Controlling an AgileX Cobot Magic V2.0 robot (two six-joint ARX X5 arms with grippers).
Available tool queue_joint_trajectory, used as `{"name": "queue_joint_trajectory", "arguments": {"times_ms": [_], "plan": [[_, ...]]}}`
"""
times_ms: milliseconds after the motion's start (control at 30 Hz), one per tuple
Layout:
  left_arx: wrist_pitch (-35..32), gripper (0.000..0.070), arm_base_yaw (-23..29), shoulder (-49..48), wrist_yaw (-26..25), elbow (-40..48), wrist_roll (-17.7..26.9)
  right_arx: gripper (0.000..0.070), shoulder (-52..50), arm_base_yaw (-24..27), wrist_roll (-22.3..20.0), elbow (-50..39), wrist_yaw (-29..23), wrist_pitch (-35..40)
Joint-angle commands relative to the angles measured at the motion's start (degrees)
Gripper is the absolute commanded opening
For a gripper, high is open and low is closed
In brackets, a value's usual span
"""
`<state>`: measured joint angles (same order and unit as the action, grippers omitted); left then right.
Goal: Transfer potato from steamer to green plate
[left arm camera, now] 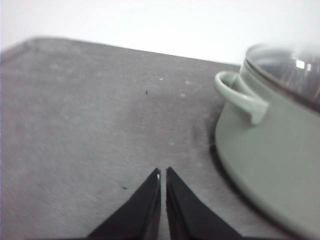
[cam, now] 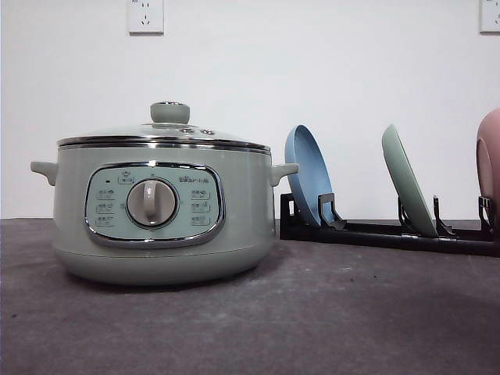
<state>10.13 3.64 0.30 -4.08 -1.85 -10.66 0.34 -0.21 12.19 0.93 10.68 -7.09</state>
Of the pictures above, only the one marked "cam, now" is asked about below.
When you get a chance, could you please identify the green electric steamer pot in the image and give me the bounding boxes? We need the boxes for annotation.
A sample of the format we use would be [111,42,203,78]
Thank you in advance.
[30,147,299,286]

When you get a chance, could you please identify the green plate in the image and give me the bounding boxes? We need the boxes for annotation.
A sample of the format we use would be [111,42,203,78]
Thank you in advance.
[381,124,438,238]

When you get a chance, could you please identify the glass steamer lid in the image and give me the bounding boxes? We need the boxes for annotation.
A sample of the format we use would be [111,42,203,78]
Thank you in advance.
[58,101,271,151]

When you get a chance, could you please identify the white wall socket left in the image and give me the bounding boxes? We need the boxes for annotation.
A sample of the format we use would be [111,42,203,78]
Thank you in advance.
[127,0,164,37]

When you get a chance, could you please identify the white wall socket right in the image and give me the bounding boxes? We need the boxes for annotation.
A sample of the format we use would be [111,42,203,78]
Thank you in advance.
[475,0,500,38]

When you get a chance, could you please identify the black dish rack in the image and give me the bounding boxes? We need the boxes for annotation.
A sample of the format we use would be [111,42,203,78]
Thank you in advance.
[280,194,500,257]

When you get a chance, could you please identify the blue plate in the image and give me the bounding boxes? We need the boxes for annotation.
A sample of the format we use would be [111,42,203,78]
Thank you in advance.
[284,124,334,226]

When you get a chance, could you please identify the grey table cloth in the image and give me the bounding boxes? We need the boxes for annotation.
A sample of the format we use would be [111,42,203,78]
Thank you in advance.
[0,219,500,375]

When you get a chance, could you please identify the white wall socket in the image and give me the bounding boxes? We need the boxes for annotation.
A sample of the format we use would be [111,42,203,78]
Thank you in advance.
[127,0,164,37]
[475,0,500,38]

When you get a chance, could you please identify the pink plate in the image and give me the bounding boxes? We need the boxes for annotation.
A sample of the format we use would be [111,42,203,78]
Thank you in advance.
[476,108,500,221]

